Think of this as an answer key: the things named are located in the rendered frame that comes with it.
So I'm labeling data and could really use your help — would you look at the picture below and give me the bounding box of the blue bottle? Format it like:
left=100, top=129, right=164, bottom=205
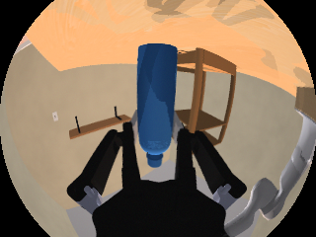
left=137, top=43, right=178, bottom=168

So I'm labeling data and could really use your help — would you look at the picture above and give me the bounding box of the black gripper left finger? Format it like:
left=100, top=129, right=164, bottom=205
left=67, top=110, right=149, bottom=223

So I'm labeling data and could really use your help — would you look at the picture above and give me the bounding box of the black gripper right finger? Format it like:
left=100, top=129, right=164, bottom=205
left=172, top=111, right=247, bottom=221

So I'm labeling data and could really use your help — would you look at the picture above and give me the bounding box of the brown wooden shelving unit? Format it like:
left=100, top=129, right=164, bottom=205
left=175, top=47, right=237, bottom=146

